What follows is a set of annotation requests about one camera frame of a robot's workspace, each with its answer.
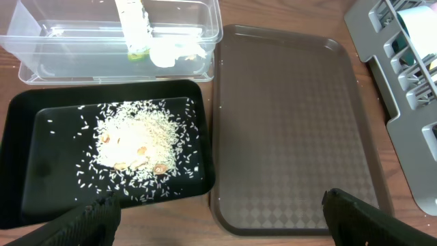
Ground blue bowl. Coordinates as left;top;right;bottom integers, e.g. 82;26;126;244
397;3;436;58

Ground green snack wrapper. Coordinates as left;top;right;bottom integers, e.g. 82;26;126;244
115;0;152;61

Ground rice leftovers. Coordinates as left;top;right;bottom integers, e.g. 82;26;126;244
46;98;202;203

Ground white tissue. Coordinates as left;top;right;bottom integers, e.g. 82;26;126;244
149;37;208;68

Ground black waste tray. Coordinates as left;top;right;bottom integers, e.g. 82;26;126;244
1;80;215;230

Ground brown serving tray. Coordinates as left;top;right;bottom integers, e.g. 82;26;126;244
210;25;393;237

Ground grey dishwasher rack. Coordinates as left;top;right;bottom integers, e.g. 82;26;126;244
344;0;436;215

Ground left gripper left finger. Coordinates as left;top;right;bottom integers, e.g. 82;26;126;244
6;193;121;246

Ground clear plastic bin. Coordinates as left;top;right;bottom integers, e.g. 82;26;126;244
1;0;223;85

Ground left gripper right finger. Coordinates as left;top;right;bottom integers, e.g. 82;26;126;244
322;189;436;246

